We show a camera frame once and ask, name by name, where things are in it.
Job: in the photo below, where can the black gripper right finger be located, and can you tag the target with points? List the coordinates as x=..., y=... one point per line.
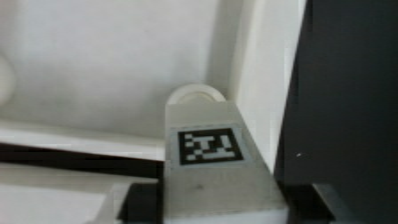
x=317, y=205

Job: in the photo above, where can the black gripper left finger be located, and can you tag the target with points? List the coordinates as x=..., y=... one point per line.
x=142, y=209

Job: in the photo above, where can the white table leg with tag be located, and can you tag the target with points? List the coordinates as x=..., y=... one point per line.
x=220, y=187

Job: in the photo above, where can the white square tabletop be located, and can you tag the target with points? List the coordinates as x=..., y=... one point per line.
x=101, y=54

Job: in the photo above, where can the white obstacle fence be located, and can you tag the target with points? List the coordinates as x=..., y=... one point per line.
x=53, y=196

